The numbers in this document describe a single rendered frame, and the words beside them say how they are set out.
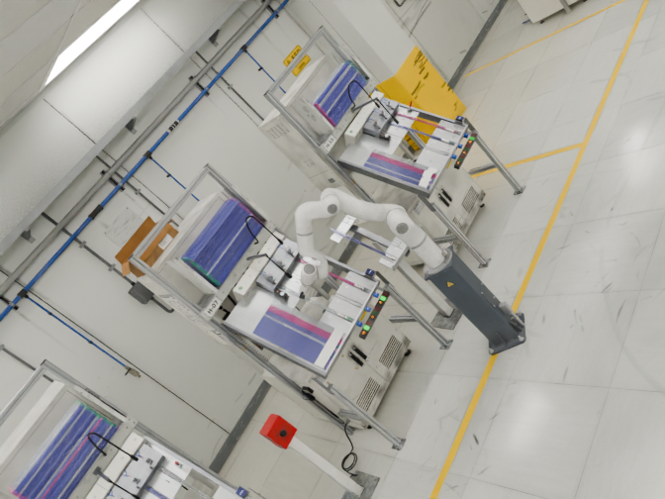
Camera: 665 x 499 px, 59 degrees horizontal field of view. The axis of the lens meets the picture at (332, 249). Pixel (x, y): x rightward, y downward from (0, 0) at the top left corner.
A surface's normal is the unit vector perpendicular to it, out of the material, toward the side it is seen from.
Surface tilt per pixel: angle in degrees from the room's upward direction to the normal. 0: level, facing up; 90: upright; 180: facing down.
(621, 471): 0
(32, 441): 90
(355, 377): 90
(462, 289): 90
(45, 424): 90
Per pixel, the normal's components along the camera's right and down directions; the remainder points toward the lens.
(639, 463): -0.67, -0.64
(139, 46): 0.56, -0.11
